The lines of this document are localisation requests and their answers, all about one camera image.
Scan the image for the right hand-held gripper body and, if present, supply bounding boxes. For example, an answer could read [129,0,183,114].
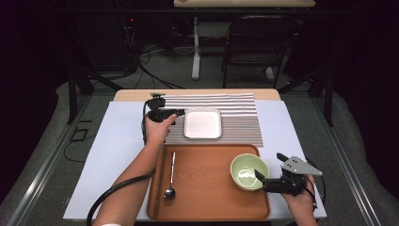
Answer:
[276,155,324,196]

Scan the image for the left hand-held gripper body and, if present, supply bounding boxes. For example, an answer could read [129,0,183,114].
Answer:
[147,92,173,122]

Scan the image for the white square plate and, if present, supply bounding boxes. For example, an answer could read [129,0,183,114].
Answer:
[183,106,222,139]

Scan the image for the green bowl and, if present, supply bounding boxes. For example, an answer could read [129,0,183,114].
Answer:
[230,153,270,192]

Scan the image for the wood-grain brown tray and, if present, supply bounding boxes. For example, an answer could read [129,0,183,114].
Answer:
[146,143,271,221]

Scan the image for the person's left hand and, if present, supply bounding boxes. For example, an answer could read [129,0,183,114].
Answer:
[144,113,178,147]

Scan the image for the person's right hand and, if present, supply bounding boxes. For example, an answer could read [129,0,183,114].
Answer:
[280,175,316,219]

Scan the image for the striped woven placemat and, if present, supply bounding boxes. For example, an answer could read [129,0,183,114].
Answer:
[146,92,264,148]

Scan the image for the white table leg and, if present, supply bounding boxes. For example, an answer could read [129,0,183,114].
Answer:
[191,16,201,81]

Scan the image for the black metal stand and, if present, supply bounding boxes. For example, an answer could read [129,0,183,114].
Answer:
[277,67,334,127]
[66,60,124,125]

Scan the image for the black computer tower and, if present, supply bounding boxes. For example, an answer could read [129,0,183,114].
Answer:
[88,12,139,73]

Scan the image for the black folding chair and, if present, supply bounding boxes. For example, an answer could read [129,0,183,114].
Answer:
[221,13,299,89]

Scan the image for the light wooden background table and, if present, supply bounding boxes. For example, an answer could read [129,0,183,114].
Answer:
[173,0,316,8]

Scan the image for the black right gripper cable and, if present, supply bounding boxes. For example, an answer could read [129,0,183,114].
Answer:
[305,159,327,211]

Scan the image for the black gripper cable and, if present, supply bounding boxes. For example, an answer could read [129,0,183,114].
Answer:
[305,159,327,211]
[86,100,157,226]

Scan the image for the floor cables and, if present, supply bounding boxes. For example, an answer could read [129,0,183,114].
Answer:
[135,41,192,90]

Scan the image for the aluminium floor rail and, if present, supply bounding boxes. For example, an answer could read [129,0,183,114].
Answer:
[310,93,383,226]
[6,93,92,226]

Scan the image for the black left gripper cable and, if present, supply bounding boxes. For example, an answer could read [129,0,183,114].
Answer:
[86,100,157,226]

